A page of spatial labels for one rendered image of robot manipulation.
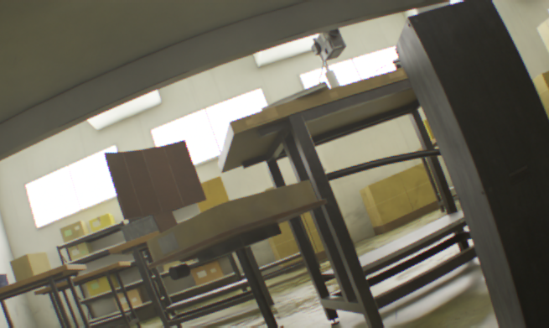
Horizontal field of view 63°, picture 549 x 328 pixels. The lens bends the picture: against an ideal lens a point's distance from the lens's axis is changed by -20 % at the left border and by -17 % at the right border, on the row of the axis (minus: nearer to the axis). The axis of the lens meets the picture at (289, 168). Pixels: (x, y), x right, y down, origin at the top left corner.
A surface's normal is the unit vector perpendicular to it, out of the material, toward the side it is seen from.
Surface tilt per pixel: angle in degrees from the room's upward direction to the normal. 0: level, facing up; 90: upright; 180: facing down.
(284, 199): 90
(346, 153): 90
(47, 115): 90
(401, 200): 90
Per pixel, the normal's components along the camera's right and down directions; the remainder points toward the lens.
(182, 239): -0.61, 0.14
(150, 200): 0.76, -0.37
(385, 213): 0.06, -0.15
